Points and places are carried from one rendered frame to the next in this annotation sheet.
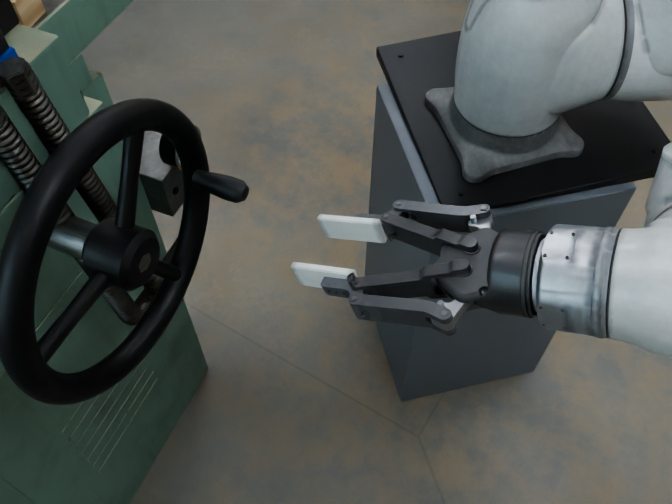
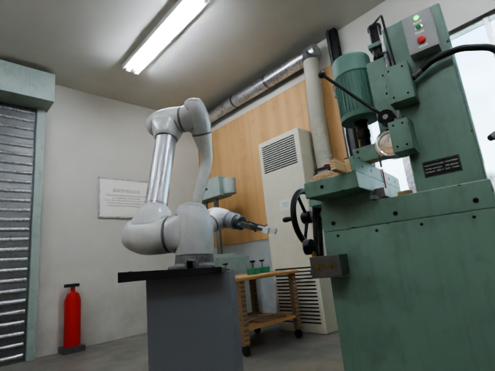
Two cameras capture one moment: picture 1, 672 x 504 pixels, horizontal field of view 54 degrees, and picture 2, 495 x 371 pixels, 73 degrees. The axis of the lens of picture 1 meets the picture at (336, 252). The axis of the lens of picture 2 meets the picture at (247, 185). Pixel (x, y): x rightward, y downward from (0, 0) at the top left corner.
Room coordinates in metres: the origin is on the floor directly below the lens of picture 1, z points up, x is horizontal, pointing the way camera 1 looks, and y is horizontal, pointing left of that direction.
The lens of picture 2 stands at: (2.01, 0.33, 0.62)
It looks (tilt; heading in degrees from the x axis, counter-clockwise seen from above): 13 degrees up; 194
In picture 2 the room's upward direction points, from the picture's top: 6 degrees counter-clockwise
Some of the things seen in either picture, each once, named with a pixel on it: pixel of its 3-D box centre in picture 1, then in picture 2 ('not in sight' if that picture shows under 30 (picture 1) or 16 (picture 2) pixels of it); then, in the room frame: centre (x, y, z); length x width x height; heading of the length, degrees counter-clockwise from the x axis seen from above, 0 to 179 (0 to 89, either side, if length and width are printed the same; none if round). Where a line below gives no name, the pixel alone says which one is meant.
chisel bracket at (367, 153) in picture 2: not in sight; (372, 155); (0.49, 0.53, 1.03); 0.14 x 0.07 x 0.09; 67
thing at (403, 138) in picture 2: not in sight; (403, 138); (0.70, 0.62, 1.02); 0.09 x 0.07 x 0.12; 157
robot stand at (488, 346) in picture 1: (466, 248); (199, 355); (0.73, -0.25, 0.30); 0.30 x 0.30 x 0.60; 14
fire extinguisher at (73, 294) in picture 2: not in sight; (72, 316); (-0.74, -2.17, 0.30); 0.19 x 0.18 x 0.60; 59
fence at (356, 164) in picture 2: not in sight; (378, 175); (0.53, 0.54, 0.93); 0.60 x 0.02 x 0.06; 157
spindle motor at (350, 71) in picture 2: not in sight; (355, 90); (0.49, 0.51, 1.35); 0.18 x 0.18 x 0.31
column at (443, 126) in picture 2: not in sight; (434, 106); (0.60, 0.78, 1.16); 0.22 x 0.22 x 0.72; 67
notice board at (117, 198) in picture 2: not in sight; (126, 199); (-1.28, -1.94, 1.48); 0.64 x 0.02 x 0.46; 149
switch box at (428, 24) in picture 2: not in sight; (420, 34); (0.74, 0.75, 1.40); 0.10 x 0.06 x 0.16; 67
